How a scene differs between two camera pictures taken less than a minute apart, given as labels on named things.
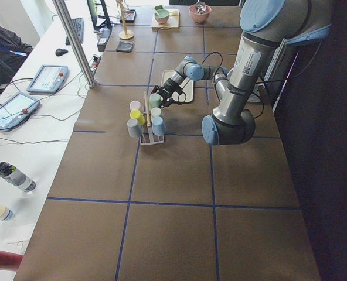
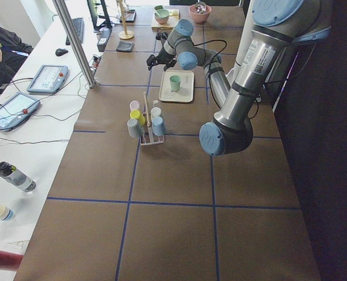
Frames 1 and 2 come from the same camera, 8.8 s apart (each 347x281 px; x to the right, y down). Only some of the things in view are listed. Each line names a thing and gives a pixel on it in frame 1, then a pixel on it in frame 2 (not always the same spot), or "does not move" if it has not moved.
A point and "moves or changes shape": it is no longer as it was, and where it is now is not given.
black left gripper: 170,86 → 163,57
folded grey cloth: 125,46 does not move
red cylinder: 2,260 does not move
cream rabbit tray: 187,86 does not move
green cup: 155,100 moves or changes shape
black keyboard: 78,24 does not move
